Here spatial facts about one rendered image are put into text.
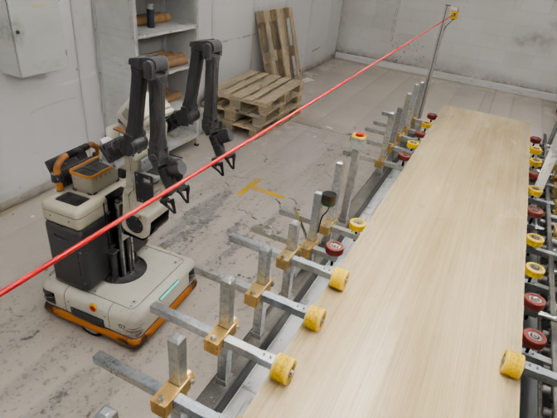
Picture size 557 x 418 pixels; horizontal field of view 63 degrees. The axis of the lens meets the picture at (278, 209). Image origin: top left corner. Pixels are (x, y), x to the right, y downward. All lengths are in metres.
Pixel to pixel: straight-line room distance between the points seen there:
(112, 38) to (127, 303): 2.43
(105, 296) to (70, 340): 0.35
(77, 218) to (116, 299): 0.52
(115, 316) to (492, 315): 1.83
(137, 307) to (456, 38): 8.01
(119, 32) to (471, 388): 3.62
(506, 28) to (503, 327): 7.86
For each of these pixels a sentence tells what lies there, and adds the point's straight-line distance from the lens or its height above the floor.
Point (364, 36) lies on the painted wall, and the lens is 9.84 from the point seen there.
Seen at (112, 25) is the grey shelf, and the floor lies 1.31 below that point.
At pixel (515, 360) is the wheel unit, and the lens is 1.70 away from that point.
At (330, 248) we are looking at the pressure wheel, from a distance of 2.02.
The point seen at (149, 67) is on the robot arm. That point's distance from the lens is 1.84.
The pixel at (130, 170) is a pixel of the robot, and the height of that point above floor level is 1.01.
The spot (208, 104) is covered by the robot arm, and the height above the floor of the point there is 1.33.
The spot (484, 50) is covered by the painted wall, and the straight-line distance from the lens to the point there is 9.48.
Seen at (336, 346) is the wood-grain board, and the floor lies 0.90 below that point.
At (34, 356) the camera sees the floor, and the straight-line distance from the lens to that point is 2.91.
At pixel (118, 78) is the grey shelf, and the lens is 4.36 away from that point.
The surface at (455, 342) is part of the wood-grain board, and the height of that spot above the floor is 0.90.
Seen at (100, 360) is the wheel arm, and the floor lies 0.96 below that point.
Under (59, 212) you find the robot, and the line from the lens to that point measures 2.53.
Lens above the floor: 2.06
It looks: 31 degrees down
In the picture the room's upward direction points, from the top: 6 degrees clockwise
